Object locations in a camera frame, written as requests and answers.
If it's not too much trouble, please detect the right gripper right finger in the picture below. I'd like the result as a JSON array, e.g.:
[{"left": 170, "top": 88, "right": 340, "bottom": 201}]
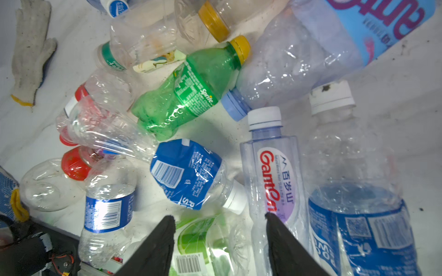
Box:
[{"left": 265, "top": 212, "right": 328, "bottom": 276}]

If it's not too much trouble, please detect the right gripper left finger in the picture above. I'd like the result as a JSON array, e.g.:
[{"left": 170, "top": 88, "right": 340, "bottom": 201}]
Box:
[{"left": 115, "top": 215, "right": 176, "bottom": 276}]

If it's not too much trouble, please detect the crushed green label bottle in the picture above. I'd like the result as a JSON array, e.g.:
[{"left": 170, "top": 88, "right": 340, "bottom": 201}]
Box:
[{"left": 137, "top": 206, "right": 256, "bottom": 276}]

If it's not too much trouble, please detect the blue cap water bottle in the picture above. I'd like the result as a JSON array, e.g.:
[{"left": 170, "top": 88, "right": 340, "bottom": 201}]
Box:
[{"left": 78, "top": 154, "right": 138, "bottom": 269}]

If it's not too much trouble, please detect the blue label water bottle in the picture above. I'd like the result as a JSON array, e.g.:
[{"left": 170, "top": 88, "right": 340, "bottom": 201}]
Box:
[{"left": 302, "top": 80, "right": 421, "bottom": 276}]

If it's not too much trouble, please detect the Ganten clear water bottle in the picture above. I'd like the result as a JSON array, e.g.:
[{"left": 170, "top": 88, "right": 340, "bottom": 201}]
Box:
[{"left": 240, "top": 106, "right": 313, "bottom": 276}]

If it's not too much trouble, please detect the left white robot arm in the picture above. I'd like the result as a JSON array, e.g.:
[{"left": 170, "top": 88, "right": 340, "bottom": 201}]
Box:
[{"left": 1, "top": 221, "right": 53, "bottom": 276}]

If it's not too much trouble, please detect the blue label bottle near bin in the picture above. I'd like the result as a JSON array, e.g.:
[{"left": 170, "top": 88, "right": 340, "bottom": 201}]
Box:
[{"left": 86, "top": 0, "right": 145, "bottom": 18}]

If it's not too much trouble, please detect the round red cap bottle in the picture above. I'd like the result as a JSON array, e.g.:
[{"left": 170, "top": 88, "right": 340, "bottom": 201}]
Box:
[{"left": 20, "top": 146, "right": 103, "bottom": 212}]

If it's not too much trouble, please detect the blue dotted work glove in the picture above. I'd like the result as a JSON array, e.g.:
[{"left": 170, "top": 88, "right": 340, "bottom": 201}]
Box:
[{"left": 1, "top": 167, "right": 29, "bottom": 222}]

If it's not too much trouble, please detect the red label clear bottle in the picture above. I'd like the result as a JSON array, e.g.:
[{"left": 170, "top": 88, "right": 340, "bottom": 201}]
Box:
[{"left": 56, "top": 69, "right": 159, "bottom": 162}]

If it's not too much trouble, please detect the green Sprite bottle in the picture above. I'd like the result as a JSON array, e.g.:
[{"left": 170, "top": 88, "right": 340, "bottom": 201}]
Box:
[{"left": 131, "top": 35, "right": 251, "bottom": 141}]

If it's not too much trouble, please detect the large crushed blue label bottle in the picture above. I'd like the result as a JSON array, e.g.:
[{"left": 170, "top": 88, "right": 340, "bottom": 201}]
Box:
[{"left": 221, "top": 0, "right": 436, "bottom": 121}]

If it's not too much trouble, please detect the clear green cap bottle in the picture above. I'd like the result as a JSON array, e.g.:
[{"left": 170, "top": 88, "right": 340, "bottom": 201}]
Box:
[{"left": 94, "top": 14, "right": 186, "bottom": 73}]

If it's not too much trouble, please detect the white cotton work glove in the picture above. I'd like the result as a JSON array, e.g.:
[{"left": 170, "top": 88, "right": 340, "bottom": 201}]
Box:
[{"left": 11, "top": 1, "right": 57, "bottom": 106}]

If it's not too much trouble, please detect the orange label juice bottle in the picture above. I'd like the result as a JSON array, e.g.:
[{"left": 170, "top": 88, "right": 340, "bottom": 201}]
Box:
[{"left": 174, "top": 0, "right": 291, "bottom": 44}]

